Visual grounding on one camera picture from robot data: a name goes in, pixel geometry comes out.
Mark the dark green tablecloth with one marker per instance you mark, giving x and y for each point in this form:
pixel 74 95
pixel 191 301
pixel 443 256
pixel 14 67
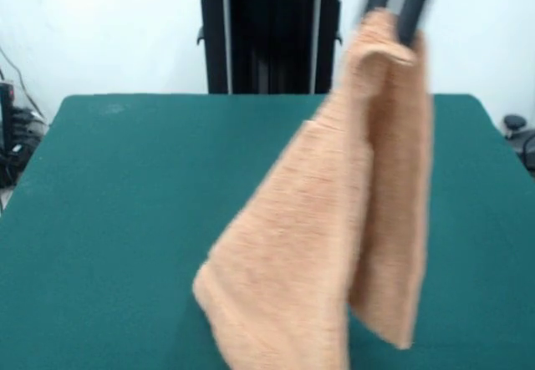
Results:
pixel 125 219

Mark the black electronics box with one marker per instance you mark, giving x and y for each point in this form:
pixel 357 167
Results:
pixel 7 115

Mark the orange terry towel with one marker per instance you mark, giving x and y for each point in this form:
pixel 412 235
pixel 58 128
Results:
pixel 313 219

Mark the black office chair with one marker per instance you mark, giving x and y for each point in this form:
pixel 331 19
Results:
pixel 520 136

